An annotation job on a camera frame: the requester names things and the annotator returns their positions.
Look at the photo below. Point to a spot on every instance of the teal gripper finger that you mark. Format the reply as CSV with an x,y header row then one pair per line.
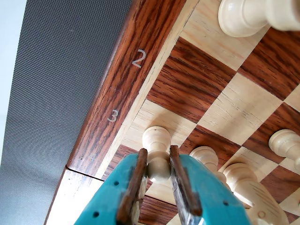
x,y
110,187
211,194

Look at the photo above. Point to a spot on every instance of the light wooden pawn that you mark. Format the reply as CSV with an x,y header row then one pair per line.
x,y
156,145
286,144
205,155

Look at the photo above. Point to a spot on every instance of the light wooden knight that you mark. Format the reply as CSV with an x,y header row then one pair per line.
x,y
255,194

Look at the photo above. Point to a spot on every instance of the grey textured mat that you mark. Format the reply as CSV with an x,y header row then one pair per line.
x,y
58,93

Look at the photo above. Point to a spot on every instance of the wooden chessboard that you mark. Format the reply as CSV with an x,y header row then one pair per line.
x,y
194,77

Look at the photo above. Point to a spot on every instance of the light wooden rook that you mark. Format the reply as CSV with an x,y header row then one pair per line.
x,y
243,16

